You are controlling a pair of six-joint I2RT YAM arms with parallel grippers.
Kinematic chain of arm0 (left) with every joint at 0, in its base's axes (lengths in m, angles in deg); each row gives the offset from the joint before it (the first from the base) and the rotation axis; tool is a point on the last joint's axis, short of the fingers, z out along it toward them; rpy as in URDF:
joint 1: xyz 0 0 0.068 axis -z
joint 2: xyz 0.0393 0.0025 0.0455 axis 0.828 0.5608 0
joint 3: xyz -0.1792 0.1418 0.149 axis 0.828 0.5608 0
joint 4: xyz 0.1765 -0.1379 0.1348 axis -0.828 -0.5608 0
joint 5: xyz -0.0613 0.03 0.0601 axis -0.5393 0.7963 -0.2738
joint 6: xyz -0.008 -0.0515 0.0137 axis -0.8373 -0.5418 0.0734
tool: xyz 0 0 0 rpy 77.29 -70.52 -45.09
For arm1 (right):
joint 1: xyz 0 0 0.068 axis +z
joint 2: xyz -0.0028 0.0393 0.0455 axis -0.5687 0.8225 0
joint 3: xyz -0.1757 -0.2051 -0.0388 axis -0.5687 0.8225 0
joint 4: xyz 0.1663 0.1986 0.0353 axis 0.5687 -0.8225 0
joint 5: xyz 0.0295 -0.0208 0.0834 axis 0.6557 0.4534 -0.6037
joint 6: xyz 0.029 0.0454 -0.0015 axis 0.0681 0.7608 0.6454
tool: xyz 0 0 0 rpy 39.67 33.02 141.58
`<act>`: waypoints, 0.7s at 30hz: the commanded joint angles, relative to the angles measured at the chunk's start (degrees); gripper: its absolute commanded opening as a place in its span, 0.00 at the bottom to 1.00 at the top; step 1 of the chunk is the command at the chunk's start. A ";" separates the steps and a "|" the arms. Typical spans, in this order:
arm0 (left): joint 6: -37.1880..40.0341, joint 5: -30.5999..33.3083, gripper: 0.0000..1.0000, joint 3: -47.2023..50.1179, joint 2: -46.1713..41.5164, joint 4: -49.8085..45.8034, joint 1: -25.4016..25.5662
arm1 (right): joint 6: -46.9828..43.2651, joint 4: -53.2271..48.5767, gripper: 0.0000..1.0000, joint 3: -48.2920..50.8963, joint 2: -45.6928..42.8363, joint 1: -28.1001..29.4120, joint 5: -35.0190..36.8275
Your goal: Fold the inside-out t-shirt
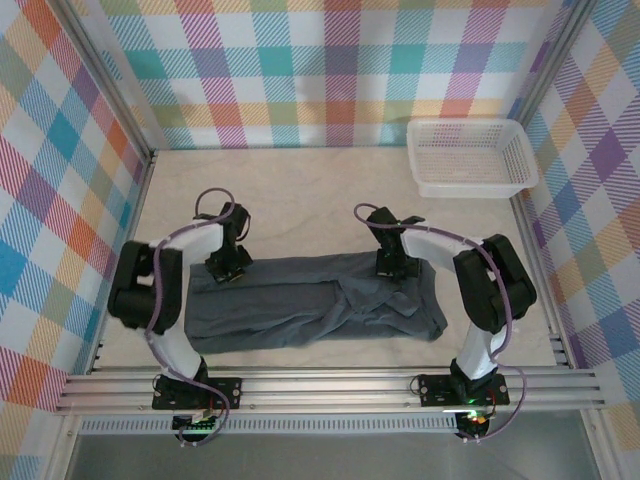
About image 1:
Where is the grey t-shirt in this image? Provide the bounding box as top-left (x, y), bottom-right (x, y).
top-left (183, 251), bottom-right (449, 356)

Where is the white plastic mesh basket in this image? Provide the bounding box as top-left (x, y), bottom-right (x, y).
top-left (407, 118), bottom-right (540, 201)

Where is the aluminium frame bar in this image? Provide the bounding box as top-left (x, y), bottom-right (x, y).
top-left (87, 152), bottom-right (159, 376)
top-left (509, 0), bottom-right (601, 131)
top-left (44, 412), bottom-right (84, 480)
top-left (579, 409), bottom-right (616, 480)
top-left (47, 0), bottom-right (159, 169)

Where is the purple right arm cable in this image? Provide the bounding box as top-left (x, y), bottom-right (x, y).
top-left (353, 202), bottom-right (530, 444)

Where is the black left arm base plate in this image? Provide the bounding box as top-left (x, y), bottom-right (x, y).
top-left (152, 375), bottom-right (244, 409)

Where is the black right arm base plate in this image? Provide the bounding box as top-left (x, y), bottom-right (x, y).
top-left (417, 372), bottom-right (511, 407)

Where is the aluminium mounting rail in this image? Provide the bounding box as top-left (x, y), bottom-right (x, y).
top-left (54, 367), bottom-right (604, 414)

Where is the slotted grey cable duct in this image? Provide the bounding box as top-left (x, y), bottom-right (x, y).
top-left (79, 417), bottom-right (459, 435)

